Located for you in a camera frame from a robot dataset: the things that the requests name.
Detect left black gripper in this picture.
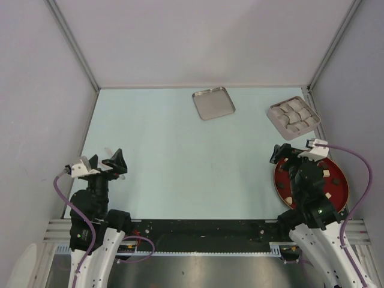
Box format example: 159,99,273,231
87,148,127,215

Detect metal tin box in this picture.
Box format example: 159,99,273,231
266,96,321,141

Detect red round plate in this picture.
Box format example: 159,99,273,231
274,158,349,212

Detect pink cat paw tongs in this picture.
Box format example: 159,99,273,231
104,147,125,180

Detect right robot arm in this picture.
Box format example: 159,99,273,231
270,139,376,287

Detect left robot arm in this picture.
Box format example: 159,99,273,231
68,149,133,287

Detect metal tin lid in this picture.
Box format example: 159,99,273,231
192,86,236,121

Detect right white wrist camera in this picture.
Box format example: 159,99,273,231
298,139,329,161

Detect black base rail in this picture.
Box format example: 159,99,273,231
128,219,300,261

